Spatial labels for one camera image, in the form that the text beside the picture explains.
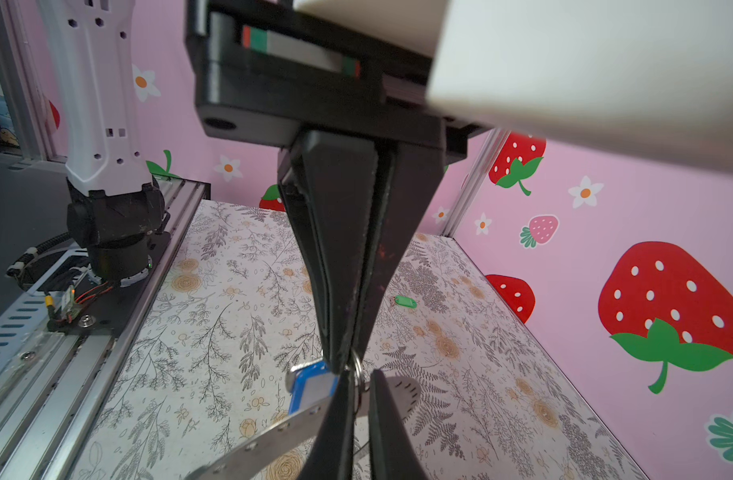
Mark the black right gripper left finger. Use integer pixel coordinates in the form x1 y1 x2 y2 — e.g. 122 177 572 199
298 371 356 480

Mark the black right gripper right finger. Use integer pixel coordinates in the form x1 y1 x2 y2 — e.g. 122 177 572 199
369 370 428 480

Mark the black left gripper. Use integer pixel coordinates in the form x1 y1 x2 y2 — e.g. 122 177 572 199
184 1 488 372

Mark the blue plastic key tag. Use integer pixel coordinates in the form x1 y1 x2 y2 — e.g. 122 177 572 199
284 360 338 415

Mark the silver split keyring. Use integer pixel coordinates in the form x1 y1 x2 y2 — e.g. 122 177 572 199
348 348 370 417

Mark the green plastic key tag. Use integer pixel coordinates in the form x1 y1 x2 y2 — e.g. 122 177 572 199
394 295 418 309

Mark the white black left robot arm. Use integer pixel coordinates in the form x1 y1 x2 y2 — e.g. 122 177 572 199
40 1 483 373

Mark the left aluminium corner post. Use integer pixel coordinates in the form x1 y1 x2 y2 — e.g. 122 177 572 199
441 127 511 238

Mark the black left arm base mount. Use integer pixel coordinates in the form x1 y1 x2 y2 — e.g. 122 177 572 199
46 232 170 337

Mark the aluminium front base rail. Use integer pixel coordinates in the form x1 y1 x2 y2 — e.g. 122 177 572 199
0 179 210 479

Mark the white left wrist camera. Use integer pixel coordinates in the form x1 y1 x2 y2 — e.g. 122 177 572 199
294 1 733 174

